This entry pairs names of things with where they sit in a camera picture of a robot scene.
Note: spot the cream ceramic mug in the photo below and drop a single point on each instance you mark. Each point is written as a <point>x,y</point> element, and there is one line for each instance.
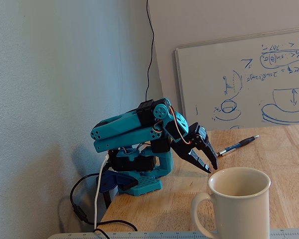
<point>239,209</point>

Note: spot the dark blue ballpoint pen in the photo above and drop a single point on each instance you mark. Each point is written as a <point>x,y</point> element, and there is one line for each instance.
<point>239,144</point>

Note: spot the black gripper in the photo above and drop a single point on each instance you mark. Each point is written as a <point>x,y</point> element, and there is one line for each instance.
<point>195,144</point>

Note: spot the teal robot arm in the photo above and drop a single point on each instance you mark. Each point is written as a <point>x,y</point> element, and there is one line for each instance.
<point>119,124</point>

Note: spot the blue black table clamp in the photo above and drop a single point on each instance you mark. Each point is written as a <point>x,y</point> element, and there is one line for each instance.
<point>114,180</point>

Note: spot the grey ruler strip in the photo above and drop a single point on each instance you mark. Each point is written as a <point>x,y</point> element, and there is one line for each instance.
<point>164,235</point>

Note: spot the whiteboard with blue writing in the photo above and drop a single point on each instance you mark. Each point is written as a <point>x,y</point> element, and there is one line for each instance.
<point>214,74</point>

